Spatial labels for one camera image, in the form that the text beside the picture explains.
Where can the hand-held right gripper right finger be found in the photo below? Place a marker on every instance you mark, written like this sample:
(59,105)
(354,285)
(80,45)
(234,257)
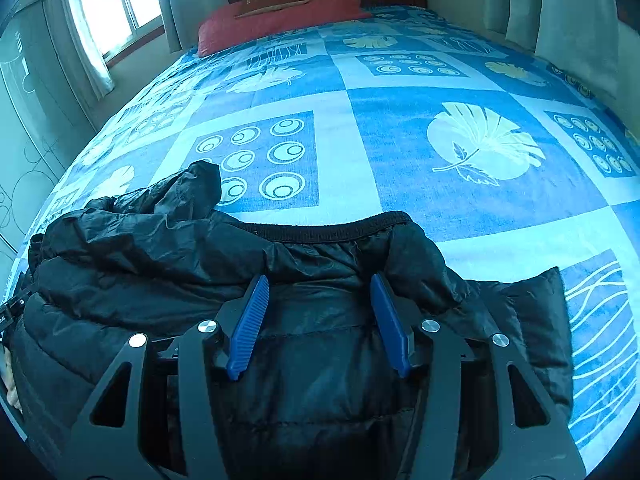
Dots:
(392,325)

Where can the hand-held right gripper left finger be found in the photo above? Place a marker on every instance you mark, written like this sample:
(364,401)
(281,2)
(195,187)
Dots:
(247,325)

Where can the black puffer jacket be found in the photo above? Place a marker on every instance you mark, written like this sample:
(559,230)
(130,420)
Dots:
(150,270)

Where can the person's left hand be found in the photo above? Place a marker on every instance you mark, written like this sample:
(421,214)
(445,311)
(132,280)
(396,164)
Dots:
(9,385)

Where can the white patterned wardrobe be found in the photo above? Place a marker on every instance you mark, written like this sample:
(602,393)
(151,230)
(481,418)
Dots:
(35,125)

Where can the blue patterned bed sheet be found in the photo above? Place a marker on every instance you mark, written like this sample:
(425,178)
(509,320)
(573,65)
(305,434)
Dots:
(400,125)

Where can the white window curtain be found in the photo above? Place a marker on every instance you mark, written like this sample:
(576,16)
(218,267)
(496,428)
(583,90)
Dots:
(90,50)
(565,15)
(172,5)

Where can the wooden window sill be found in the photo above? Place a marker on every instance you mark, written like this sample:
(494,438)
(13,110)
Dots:
(132,47)

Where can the red pillow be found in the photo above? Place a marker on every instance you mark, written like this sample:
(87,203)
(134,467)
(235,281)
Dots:
(300,15)

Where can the small bright window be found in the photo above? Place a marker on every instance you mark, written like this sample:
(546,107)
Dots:
(115,0)

